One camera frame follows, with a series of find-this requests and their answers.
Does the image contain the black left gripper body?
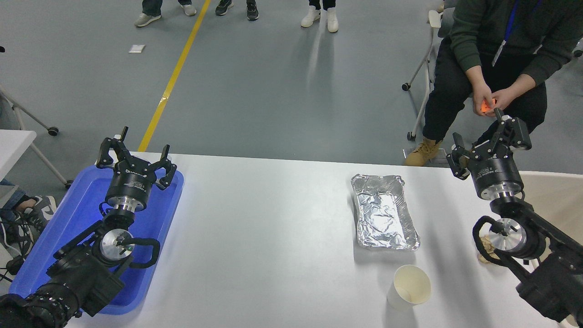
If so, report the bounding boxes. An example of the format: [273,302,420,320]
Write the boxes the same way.
[106,165,154,202]

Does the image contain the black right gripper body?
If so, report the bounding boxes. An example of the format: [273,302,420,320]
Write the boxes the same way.
[467,153,524,195]

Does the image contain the white paper cup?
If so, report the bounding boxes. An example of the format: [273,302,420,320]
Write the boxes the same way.
[386,265,432,312]

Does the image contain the seated person's left hand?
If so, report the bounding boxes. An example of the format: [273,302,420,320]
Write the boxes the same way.
[488,87,518,117]

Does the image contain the seated person's right hand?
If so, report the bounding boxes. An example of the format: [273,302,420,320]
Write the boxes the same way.
[472,80,495,116]

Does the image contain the blue plastic tray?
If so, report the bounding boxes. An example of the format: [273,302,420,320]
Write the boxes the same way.
[8,164,185,316]

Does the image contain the large pale bin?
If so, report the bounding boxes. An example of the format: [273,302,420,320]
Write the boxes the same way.
[518,171,583,328]

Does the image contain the crumpled tan paper ball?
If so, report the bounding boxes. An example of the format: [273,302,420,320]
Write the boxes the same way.
[477,234,501,264]

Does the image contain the silver foil tray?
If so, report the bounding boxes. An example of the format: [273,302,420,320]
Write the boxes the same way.
[350,173,420,252]

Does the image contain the person at table edge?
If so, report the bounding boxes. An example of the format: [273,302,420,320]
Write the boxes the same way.
[0,179,58,260]

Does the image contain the white rolling side table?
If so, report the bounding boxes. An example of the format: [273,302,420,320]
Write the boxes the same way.
[0,84,74,190]

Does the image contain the seated person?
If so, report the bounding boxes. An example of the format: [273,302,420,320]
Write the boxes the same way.
[404,0,583,167]

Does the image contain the standing person, grey sneakers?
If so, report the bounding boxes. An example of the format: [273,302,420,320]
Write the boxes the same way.
[134,0,197,27]

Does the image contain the standing person, dark sneakers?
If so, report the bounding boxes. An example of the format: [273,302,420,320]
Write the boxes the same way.
[215,0,260,21]

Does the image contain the standing person, white shoes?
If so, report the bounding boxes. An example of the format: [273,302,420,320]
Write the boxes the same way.
[301,0,340,33]

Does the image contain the blue lanyard with white badge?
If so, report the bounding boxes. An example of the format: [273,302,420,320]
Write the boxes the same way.
[491,0,542,67]

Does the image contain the white frame wheeled chair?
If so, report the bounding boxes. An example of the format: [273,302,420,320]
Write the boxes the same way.
[402,0,456,141]

